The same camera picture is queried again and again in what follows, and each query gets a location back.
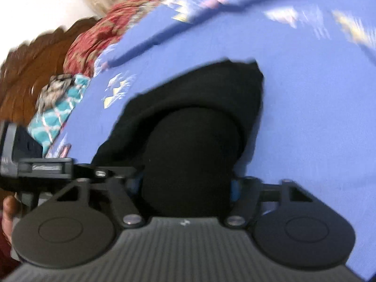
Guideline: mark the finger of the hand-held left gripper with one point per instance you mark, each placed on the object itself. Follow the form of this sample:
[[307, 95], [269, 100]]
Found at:
[[102, 171]]

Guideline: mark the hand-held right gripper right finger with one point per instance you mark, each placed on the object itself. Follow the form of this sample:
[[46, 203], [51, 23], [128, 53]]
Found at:
[[234, 189]]

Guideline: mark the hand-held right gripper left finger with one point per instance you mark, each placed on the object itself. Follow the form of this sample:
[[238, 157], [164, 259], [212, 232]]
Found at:
[[126, 199]]

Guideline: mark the black pants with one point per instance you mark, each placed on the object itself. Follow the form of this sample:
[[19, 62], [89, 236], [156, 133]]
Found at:
[[188, 141]]

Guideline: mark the person's left hand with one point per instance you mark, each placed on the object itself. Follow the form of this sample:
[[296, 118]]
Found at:
[[8, 214]]

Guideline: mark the teal patterned cloth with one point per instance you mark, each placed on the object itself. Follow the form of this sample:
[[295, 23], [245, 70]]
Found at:
[[55, 117]]

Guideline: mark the grey floral cloth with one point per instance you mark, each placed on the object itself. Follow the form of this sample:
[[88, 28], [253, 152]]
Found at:
[[54, 92]]

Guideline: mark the wooden headboard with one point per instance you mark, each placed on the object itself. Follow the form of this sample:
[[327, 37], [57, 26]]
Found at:
[[32, 70]]

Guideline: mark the blue printed bedsheet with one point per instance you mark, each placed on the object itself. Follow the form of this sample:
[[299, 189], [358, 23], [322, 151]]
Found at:
[[308, 94]]

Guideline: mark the red floral blanket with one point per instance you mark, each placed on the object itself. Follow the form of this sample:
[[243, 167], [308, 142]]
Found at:
[[97, 41]]

